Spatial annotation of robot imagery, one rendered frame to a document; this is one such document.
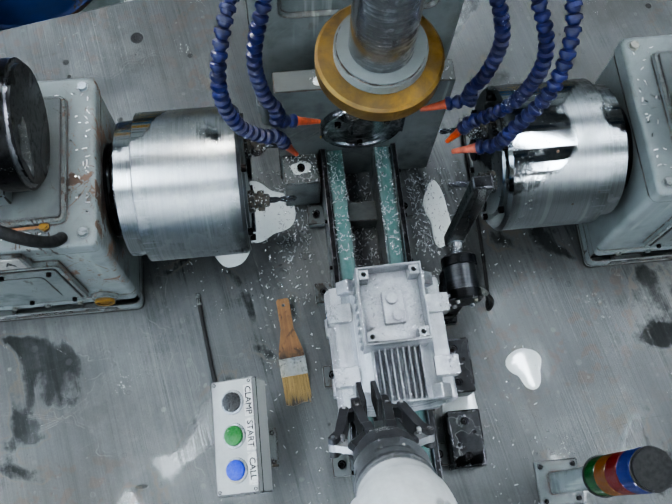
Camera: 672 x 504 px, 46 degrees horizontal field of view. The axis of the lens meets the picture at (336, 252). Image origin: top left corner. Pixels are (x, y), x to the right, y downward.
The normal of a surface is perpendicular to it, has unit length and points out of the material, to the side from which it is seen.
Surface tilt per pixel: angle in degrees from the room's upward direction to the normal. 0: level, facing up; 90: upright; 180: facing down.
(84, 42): 0
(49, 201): 0
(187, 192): 28
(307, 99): 90
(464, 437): 0
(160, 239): 65
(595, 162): 32
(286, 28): 90
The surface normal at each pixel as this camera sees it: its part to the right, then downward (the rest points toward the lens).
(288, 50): 0.11, 0.94
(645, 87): 0.04, -0.32
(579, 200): 0.11, 0.68
